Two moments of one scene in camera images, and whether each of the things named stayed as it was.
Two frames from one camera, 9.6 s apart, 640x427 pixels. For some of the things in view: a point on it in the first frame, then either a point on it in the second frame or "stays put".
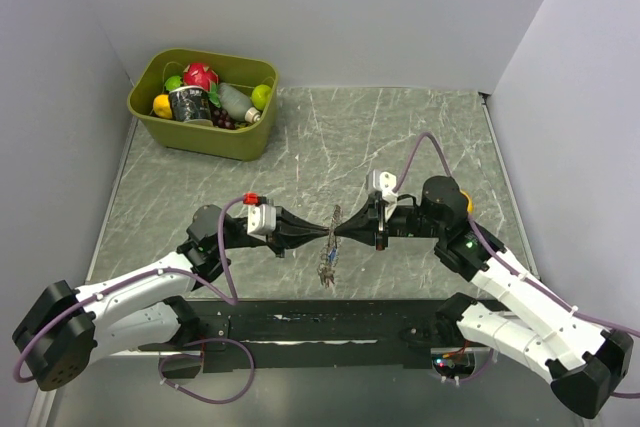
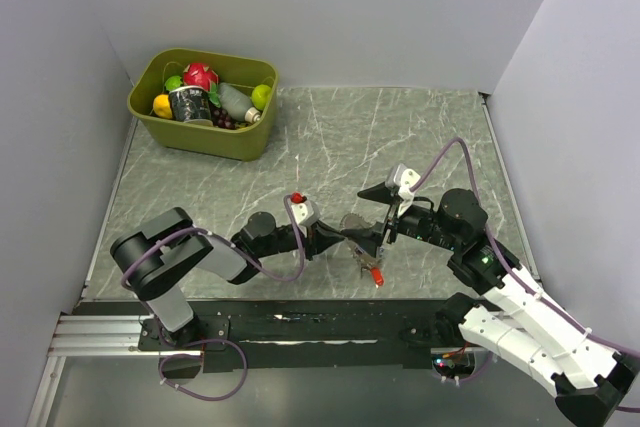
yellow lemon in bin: (162, 106) stays put
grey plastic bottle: (238, 103) stays put
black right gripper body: (408, 220) stays put
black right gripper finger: (362, 225) to (381, 192)
